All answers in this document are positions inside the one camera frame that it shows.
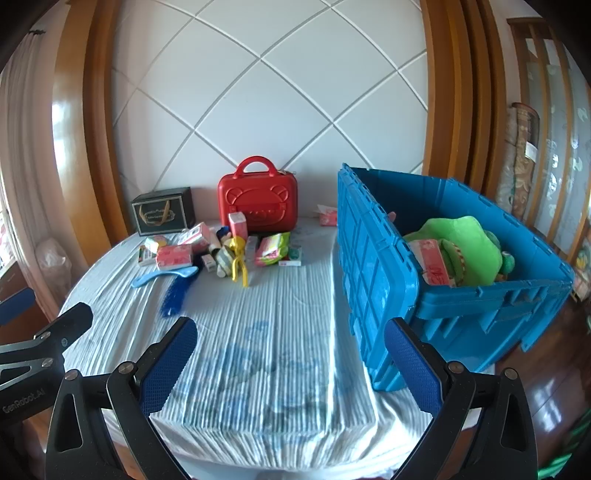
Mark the green snack packet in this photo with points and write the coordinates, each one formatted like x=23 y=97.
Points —
x=272 y=249

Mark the yellow plastic tongs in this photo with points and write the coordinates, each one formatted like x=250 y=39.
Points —
x=238 y=249

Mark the rolled floral mat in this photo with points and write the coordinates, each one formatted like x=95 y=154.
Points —
x=519 y=161

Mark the red toy suitcase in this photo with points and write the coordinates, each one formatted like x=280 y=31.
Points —
x=268 y=198

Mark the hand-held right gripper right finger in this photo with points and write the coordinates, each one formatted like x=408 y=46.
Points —
x=413 y=369

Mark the blue bottle brush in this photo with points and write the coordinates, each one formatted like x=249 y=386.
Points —
x=175 y=295

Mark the pink paper packet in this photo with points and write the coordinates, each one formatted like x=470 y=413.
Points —
x=328 y=217

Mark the clear plastic bag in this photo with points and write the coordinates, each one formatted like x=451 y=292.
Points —
x=53 y=261

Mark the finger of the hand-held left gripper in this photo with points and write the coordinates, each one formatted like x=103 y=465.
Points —
x=16 y=304
x=69 y=323

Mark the wooden frosted glass door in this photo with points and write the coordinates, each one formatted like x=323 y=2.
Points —
x=558 y=138

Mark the white curtain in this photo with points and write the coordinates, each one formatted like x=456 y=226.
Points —
x=23 y=138

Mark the small white yellow box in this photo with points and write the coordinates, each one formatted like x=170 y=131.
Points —
x=154 y=242

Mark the light blue plastic comb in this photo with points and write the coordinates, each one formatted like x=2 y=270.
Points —
x=184 y=273

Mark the tall pink white box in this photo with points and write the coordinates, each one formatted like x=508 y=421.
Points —
x=238 y=226

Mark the pink tissue packet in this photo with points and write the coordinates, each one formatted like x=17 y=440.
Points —
x=175 y=257

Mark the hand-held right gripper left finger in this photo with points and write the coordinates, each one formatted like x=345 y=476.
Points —
x=166 y=369

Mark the green cloth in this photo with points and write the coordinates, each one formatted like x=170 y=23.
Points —
x=568 y=457

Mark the blue plastic crate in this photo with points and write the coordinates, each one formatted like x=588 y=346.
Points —
x=369 y=258

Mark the orange green box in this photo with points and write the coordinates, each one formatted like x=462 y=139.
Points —
x=147 y=256

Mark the small green card box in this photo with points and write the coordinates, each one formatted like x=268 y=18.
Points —
x=293 y=256

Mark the dark green gift bag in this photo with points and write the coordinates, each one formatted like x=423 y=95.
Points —
x=161 y=217

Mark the green plush toy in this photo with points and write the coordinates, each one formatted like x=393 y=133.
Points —
x=466 y=249

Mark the pink patterned packet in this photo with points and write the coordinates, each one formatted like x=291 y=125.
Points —
x=429 y=261

